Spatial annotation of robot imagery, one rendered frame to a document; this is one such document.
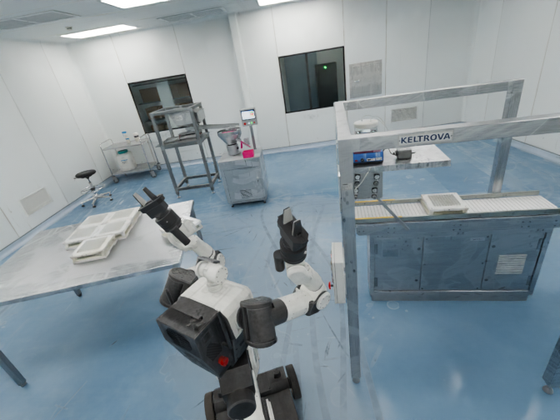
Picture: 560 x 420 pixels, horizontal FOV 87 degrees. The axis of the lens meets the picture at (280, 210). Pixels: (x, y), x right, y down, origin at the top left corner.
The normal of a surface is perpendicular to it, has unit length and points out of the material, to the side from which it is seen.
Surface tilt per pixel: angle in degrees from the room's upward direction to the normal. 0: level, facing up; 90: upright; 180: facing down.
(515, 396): 0
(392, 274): 90
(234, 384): 45
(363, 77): 90
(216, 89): 90
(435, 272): 90
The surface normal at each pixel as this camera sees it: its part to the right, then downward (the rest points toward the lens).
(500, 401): -0.14, -0.88
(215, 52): -0.01, 0.46
